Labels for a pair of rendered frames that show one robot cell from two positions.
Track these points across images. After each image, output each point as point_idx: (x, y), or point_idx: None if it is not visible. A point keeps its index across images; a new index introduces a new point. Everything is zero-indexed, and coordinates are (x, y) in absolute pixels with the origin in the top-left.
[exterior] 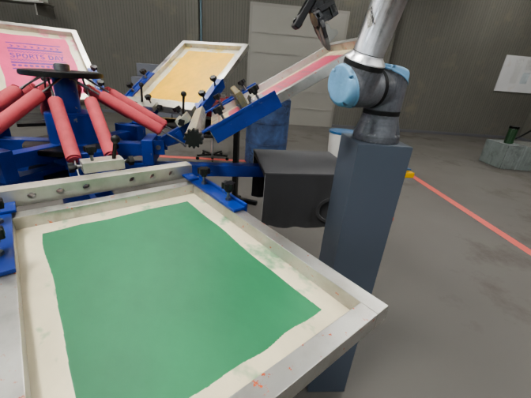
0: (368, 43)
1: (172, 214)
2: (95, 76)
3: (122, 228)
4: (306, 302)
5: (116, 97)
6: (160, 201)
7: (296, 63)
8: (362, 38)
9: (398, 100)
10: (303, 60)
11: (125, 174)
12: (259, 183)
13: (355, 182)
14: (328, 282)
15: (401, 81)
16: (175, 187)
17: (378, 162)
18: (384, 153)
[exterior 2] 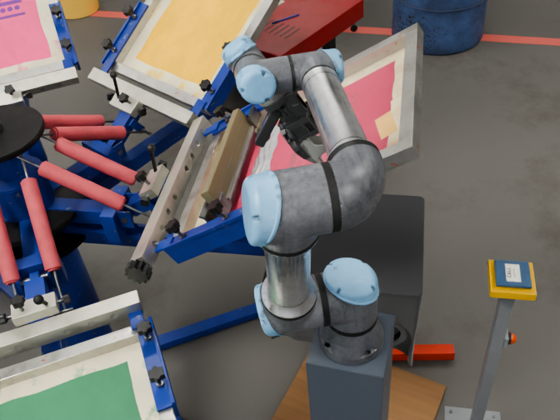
0: (272, 295)
1: (102, 391)
2: (29, 147)
3: (46, 413)
4: None
5: (64, 152)
6: (97, 359)
7: (347, 64)
8: (267, 285)
9: (357, 323)
10: (360, 59)
11: (57, 328)
12: None
13: (315, 394)
14: None
15: (352, 307)
16: (115, 341)
17: (338, 382)
18: (343, 376)
